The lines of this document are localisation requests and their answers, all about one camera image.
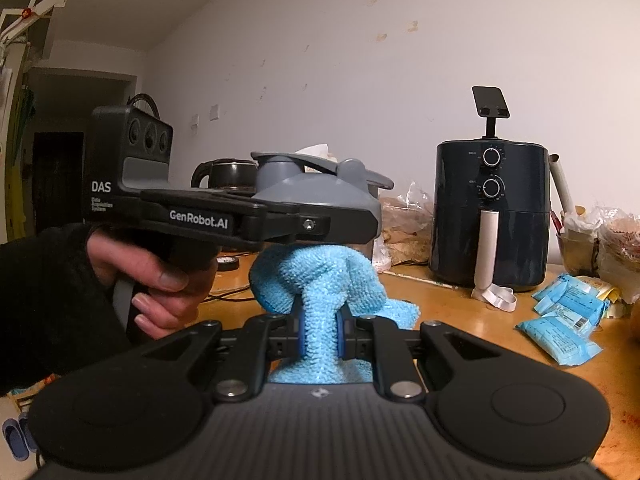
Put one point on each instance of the blue microfibre cloth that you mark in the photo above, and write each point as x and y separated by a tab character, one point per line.
320	280

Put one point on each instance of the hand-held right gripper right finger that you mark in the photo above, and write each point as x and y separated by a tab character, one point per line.
342	335

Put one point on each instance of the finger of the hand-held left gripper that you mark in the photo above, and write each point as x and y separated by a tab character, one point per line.
325	227

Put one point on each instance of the person's left hand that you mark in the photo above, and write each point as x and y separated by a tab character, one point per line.
150	280

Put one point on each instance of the dark wooden door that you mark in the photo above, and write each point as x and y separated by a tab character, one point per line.
55	185

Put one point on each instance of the white wall switch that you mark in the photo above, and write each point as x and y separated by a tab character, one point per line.
195	120
214	112

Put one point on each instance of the black tape roll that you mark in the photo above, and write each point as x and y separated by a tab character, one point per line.
227	260

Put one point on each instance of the white paper tube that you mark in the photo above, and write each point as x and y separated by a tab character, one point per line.
561	180

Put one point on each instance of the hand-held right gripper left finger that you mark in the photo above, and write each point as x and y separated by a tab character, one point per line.
298	332

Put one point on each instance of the blue snack packet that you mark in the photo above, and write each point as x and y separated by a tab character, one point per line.
552	285
570	305
560	340

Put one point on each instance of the shaker bottle with grey lid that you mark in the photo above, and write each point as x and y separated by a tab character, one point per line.
300	185

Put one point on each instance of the blue slipper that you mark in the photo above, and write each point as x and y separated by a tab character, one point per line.
14	440
29	427

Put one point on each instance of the black phone stand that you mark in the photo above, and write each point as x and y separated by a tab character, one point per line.
487	97

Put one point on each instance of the clear bag of flatbreads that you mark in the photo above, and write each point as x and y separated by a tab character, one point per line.
622	240

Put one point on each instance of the yellow snack packet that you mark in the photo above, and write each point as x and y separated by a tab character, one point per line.
611	300

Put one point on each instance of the dark blue air fryer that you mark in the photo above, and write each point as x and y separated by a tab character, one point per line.
460	240

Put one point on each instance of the tissue pack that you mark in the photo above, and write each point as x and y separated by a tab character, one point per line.
315	151

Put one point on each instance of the clear bag of bread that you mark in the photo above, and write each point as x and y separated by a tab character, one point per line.
405	230

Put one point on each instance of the small white plastic bag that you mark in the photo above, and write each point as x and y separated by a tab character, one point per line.
382	257

